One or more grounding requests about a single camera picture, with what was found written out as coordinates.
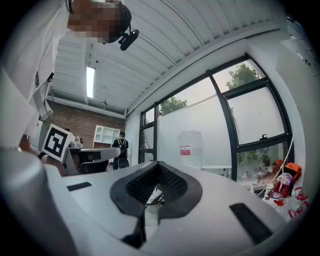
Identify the person's white shirt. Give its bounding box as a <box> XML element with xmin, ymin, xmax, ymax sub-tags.
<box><xmin>0</xmin><ymin>0</ymin><xmax>76</xmax><ymax>153</ymax></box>

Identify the clear plastic bottle red label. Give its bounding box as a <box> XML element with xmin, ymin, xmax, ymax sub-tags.
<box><xmin>291</xmin><ymin>186</ymin><xmax>310</xmax><ymax>202</ymax></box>
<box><xmin>287</xmin><ymin>199</ymin><xmax>311</xmax><ymax>220</ymax></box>

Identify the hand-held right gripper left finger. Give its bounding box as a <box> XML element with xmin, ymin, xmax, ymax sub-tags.
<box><xmin>0</xmin><ymin>147</ymin><xmax>160</xmax><ymax>256</ymax></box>

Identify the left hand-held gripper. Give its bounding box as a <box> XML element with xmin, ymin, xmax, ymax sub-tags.
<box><xmin>41</xmin><ymin>123</ymin><xmax>122</xmax><ymax>176</ymax></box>

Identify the black head-worn camera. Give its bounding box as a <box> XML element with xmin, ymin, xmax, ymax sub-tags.
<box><xmin>117</xmin><ymin>28</ymin><xmax>141</xmax><ymax>52</ymax></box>

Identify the orange box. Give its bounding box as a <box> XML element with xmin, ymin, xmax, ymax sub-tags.
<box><xmin>283</xmin><ymin>162</ymin><xmax>303</xmax><ymax>185</ymax></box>

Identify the black window frame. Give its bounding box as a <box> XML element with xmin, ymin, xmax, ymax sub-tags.
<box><xmin>138</xmin><ymin>52</ymin><xmax>296</xmax><ymax>183</ymax></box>

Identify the large clear water jug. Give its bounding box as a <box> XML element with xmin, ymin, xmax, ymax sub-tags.
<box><xmin>176</xmin><ymin>129</ymin><xmax>206</xmax><ymax>170</ymax></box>

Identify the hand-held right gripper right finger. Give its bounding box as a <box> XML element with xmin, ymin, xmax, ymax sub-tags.
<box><xmin>141</xmin><ymin>161</ymin><xmax>301</xmax><ymax>256</ymax></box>

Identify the long ceiling light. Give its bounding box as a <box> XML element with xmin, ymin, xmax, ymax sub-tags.
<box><xmin>85</xmin><ymin>65</ymin><xmax>96</xmax><ymax>99</ymax></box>

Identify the frosted glass panel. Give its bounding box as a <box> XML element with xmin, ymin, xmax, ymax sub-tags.
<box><xmin>157</xmin><ymin>93</ymin><xmax>233</xmax><ymax>169</ymax></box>

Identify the white wooden shelf unit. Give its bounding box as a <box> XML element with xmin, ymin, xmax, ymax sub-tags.
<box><xmin>92</xmin><ymin>124</ymin><xmax>122</xmax><ymax>150</ymax></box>

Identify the person's head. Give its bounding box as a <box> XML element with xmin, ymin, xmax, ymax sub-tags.
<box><xmin>66</xmin><ymin>0</ymin><xmax>133</xmax><ymax>46</ymax></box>

